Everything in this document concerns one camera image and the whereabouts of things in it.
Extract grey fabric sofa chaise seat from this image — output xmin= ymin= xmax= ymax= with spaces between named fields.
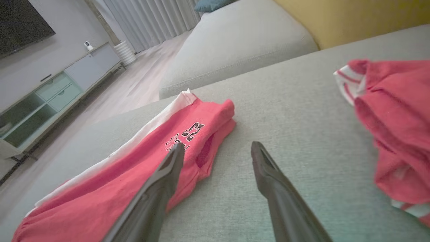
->
xmin=0 ymin=24 xmax=430 ymax=242

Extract red shorts with white stripe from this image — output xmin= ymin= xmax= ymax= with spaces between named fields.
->
xmin=12 ymin=89 xmax=236 ymax=242

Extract grey sofa seat cushion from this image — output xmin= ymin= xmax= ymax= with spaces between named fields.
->
xmin=159 ymin=0 xmax=319 ymax=100

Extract red white basketball jersey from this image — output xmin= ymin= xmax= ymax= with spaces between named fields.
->
xmin=334 ymin=59 xmax=430 ymax=228

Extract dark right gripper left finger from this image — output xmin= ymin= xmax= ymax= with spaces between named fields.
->
xmin=102 ymin=142 xmax=185 ymax=242

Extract teal throw pillow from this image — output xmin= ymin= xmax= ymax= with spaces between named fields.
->
xmin=194 ymin=0 xmax=236 ymax=13

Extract grey pleated curtain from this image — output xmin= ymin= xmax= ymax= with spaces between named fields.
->
xmin=101 ymin=0 xmax=203 ymax=54

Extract yellow sofa backrest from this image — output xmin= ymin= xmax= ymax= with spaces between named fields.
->
xmin=274 ymin=0 xmax=430 ymax=50

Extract black flat television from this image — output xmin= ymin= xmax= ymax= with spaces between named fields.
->
xmin=0 ymin=0 xmax=56 ymax=59

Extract white ribbed cylinder appliance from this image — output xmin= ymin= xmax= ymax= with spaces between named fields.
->
xmin=114 ymin=41 xmax=137 ymax=66

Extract pale green TV cabinet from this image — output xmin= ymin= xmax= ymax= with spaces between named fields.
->
xmin=0 ymin=42 xmax=122 ymax=159

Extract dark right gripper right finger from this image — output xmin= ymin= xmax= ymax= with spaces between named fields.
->
xmin=251 ymin=141 xmax=333 ymax=242

